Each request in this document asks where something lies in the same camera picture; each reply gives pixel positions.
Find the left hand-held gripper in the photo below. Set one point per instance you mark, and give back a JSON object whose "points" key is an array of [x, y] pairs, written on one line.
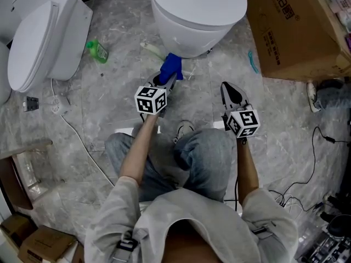
{"points": [[149, 100]]}

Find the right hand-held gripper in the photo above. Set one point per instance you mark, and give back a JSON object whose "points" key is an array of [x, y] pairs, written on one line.
{"points": [[244, 122]]}

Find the blue wiping cloth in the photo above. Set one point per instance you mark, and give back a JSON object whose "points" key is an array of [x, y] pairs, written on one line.
{"points": [[171, 64]]}

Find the white green toilet brush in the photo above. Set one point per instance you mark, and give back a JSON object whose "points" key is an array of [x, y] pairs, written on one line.
{"points": [[150, 49]]}

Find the person's right forearm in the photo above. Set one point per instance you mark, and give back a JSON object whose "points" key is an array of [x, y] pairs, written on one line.
{"points": [[246, 168]]}

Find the person's left forearm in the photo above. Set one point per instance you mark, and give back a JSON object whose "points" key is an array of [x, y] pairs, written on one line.
{"points": [[137, 152]]}

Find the teal toothbrush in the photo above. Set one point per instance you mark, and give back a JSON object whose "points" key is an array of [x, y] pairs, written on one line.
{"points": [[252, 62]]}

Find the white flat-lid toilet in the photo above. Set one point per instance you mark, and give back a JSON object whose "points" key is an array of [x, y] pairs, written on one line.
{"points": [[197, 7]]}

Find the white toilet with tank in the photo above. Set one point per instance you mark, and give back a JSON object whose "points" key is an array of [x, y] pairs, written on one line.
{"points": [[33, 42]]}

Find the person's white sneaker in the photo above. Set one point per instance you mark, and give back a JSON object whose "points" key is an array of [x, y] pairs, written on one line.
{"points": [[183, 129]]}

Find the person's blue jeans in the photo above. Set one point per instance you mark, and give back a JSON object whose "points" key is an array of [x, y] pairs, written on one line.
{"points": [[203, 157]]}

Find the green detergent bottle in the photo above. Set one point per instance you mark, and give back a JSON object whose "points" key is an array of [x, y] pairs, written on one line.
{"points": [[100, 53]]}

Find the large cardboard box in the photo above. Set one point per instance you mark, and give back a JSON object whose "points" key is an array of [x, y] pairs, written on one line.
{"points": [[296, 31]]}

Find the white round floor fitting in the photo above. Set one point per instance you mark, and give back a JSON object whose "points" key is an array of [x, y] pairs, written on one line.
{"points": [[58, 105]]}

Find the person's grey sweatshirt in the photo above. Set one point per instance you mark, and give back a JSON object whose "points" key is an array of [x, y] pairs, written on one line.
{"points": [[192, 210]]}

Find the purple cloth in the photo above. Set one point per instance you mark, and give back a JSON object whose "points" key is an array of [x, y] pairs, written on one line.
{"points": [[348, 41]]}

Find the grey square floor plate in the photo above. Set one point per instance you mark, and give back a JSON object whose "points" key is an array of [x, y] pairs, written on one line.
{"points": [[30, 103]]}

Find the black electronic equipment pile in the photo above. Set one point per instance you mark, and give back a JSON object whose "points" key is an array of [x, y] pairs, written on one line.
{"points": [[337, 226]]}

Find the small cardboard box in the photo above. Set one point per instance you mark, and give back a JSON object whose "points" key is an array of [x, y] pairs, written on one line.
{"points": [[16, 226], [46, 242]]}

